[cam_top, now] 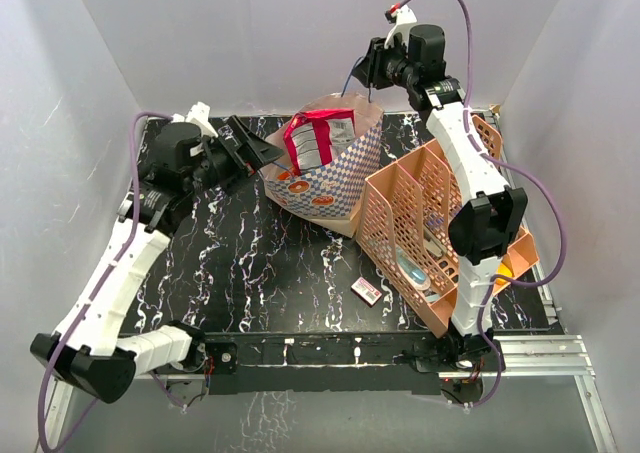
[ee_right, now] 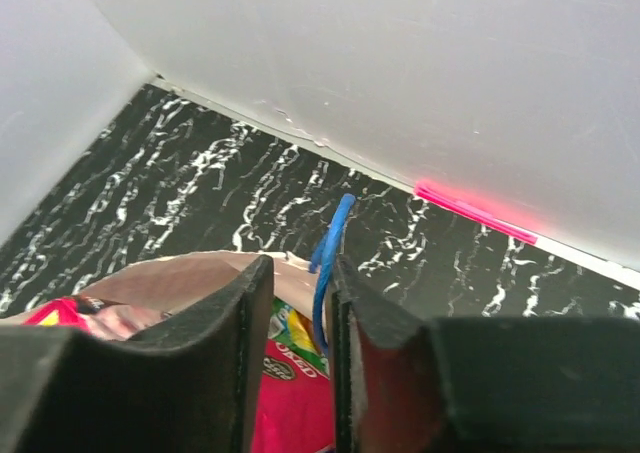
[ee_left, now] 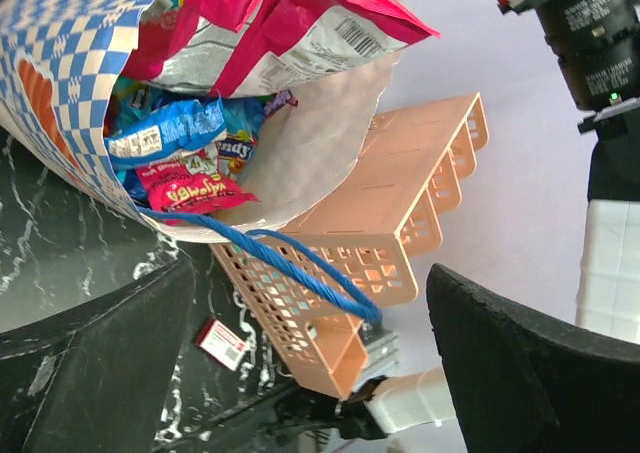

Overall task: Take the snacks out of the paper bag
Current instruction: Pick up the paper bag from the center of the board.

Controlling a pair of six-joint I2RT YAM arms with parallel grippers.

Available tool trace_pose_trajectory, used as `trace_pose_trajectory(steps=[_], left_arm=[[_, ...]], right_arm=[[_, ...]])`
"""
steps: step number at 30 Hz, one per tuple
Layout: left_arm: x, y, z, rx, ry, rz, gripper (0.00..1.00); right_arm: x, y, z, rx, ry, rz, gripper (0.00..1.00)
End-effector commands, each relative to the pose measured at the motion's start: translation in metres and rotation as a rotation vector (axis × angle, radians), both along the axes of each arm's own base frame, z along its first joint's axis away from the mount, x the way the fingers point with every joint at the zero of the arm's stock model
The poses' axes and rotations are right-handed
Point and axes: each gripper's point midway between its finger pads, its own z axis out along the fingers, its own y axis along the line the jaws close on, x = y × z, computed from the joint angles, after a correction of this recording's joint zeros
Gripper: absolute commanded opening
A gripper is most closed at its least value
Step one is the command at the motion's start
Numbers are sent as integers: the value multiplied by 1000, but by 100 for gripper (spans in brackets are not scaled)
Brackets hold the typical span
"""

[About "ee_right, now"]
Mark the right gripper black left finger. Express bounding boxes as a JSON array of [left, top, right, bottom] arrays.
[[1, 255, 274, 452]]

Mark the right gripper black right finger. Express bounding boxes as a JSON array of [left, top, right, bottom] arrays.
[[330, 260, 639, 452]]

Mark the checkered paper bag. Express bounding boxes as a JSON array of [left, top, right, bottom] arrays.
[[0, 195, 357, 354]]

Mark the pink snack bag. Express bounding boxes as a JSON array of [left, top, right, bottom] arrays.
[[18, 294, 335, 452]]

